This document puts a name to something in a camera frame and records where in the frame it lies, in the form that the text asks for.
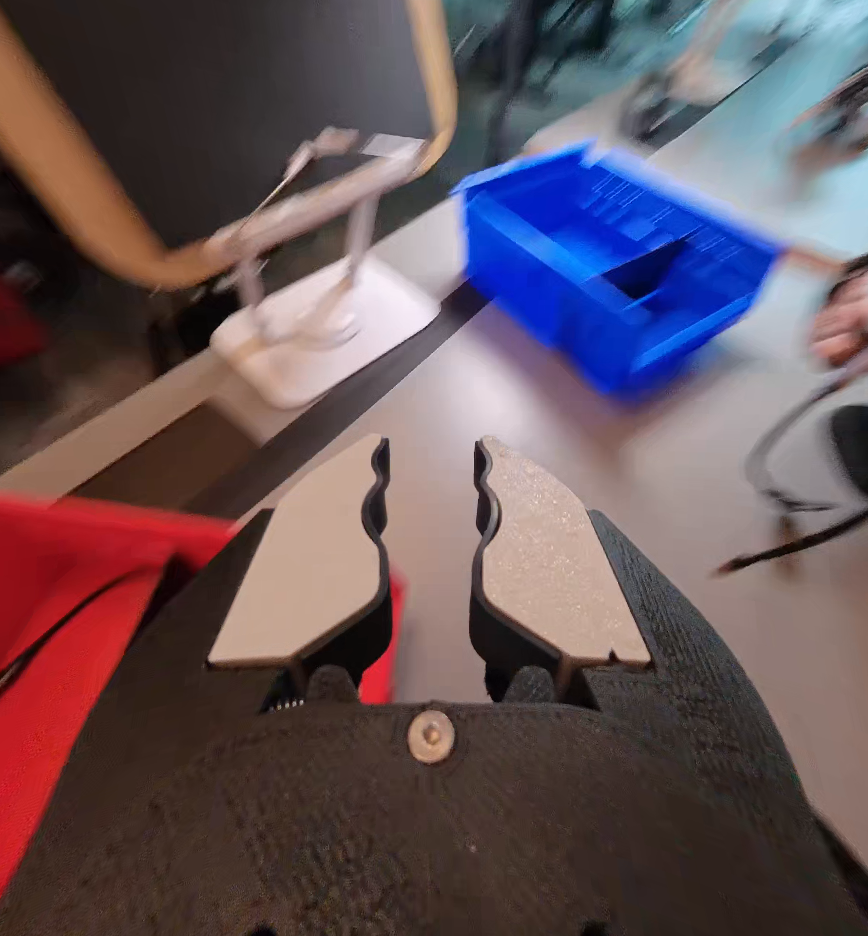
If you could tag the blue plastic bin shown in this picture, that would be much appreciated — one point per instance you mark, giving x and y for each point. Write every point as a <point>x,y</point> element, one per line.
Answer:
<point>536,263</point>

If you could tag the person's right hand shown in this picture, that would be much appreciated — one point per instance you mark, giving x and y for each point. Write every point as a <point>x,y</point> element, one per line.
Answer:
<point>836,340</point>

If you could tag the red plastic bin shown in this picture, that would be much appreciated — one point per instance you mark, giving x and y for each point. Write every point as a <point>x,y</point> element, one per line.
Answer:
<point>53,541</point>

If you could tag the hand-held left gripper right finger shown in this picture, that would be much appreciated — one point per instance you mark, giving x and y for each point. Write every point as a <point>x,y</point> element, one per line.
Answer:
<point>558,578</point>

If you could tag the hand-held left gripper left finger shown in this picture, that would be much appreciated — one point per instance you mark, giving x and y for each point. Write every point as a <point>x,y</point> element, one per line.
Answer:
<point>309,578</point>

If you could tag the black bin divider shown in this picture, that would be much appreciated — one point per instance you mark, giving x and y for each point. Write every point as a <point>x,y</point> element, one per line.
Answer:
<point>642,274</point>

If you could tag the black board with wooden rim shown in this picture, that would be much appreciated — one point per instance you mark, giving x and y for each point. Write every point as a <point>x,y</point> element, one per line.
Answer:
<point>222,88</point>

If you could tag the white base clear stand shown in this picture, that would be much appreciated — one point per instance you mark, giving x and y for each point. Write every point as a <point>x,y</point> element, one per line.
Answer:
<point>375,307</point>

